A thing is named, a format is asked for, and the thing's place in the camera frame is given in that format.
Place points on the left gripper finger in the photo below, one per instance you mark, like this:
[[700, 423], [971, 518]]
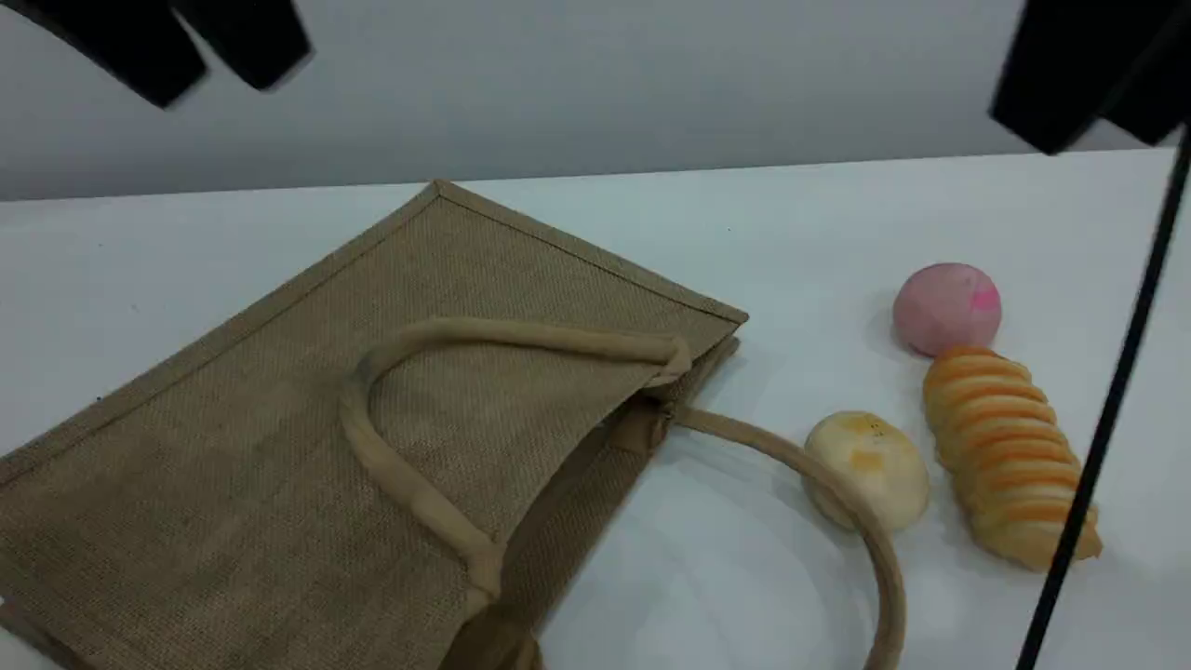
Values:
[[130, 46], [256, 42]]

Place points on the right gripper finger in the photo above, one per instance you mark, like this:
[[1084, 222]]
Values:
[[1070, 65], [1158, 102]]

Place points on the brown burlap tote bag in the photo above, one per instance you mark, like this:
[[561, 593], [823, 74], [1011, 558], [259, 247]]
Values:
[[279, 484]]

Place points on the pink round toy ball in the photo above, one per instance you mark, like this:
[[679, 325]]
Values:
[[944, 309]]

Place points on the striped orange toy bread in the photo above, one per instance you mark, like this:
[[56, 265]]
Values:
[[1010, 456]]

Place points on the cream round toy bun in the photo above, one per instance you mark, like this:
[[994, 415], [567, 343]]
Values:
[[879, 465]]

